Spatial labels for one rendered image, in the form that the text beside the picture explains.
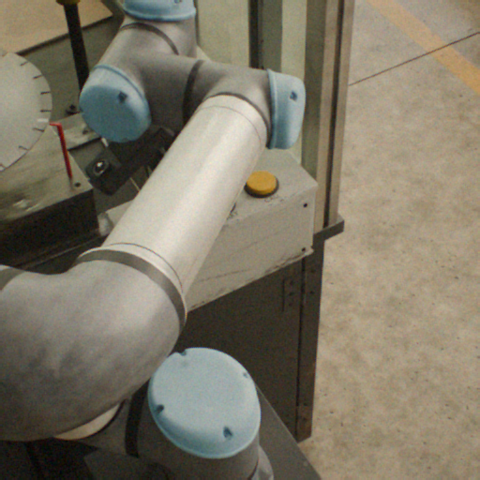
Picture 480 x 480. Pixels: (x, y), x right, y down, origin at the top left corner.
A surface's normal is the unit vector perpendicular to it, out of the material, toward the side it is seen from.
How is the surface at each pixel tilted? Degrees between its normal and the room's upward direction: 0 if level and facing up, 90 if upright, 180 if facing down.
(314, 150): 90
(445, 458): 0
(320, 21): 90
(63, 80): 0
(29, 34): 0
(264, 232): 90
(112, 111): 90
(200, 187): 30
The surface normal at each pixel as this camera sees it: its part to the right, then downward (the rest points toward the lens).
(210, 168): 0.47, -0.61
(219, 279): 0.50, 0.64
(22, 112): -0.03, -0.66
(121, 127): -0.29, 0.72
